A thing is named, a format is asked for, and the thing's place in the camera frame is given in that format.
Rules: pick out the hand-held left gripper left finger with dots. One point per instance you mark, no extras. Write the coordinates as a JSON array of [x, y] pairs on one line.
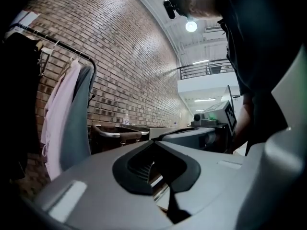
[[96, 195]]

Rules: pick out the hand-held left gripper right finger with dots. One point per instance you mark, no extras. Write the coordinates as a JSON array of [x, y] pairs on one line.
[[216, 188]]

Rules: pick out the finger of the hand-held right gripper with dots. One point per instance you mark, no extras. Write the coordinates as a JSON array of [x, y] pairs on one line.
[[187, 136]]

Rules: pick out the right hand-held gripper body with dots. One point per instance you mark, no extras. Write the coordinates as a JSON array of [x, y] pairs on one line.
[[223, 121]]

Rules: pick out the person's right forearm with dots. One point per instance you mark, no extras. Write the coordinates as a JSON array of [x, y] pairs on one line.
[[243, 123]]

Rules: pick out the white partition board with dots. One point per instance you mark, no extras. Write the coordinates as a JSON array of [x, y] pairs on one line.
[[229, 95]]

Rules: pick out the black balcony railing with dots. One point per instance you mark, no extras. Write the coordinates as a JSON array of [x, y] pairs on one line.
[[204, 69]]

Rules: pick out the clear water bottle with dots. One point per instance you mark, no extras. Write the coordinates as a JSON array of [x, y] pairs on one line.
[[126, 120]]

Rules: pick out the person's dark clothed torso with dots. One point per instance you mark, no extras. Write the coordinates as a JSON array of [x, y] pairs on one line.
[[259, 56]]

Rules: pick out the grey blue garment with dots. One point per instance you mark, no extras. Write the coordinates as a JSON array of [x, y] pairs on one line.
[[76, 118]]

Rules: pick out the pink garment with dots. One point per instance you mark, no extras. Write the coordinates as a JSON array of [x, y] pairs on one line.
[[60, 118]]

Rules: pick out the round ceiling lamp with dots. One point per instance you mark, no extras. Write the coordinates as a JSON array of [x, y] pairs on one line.
[[191, 26]]

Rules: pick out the person's head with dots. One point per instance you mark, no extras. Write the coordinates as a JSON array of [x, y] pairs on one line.
[[204, 3]]

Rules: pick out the black garment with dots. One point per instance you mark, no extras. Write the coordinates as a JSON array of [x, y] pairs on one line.
[[16, 104]]

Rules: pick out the light wooden clothes hanger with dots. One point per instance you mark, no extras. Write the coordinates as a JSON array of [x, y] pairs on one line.
[[69, 65], [38, 45]]

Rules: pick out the metal clip hanger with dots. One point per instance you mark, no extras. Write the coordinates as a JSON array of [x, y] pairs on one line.
[[41, 66]]

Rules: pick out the black clothes rack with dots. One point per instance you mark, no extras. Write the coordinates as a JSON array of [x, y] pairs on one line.
[[69, 49]]

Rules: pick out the white clothes hanger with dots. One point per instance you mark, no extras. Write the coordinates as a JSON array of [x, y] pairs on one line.
[[50, 49]]

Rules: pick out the black head-mounted camera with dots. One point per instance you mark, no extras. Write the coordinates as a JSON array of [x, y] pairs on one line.
[[172, 6]]

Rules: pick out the white red wall poster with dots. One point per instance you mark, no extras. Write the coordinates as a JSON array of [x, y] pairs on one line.
[[25, 19]]

